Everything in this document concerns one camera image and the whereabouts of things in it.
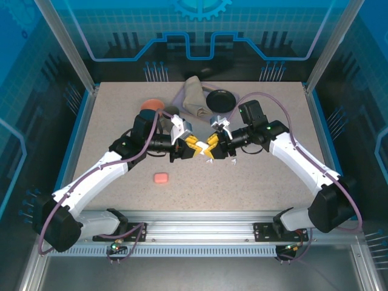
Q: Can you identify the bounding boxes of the orange ceramic cup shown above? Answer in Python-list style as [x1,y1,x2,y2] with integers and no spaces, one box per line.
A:
[140,98,166,112]

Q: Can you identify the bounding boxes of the black round plate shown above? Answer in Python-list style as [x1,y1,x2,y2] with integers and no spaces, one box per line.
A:
[206,89,237,114]

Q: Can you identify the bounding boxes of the lavender plastic tray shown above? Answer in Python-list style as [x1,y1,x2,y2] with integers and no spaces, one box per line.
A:
[172,81,241,122]

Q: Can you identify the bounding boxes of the beige folded cloth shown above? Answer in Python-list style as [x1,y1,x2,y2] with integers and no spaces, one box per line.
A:
[182,75,214,119]

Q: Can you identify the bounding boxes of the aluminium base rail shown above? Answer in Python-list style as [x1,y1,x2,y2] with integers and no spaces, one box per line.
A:
[75,210,363,245]

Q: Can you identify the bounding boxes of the slotted grey cable duct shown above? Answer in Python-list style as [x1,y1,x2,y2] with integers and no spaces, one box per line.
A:
[48,245,307,258]

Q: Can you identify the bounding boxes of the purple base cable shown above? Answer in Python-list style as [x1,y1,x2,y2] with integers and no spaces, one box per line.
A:
[277,227,313,264]
[98,222,146,266]

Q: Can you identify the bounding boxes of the aluminium frame post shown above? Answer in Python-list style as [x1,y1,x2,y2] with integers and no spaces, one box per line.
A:
[304,0,357,93]
[32,0,98,93]

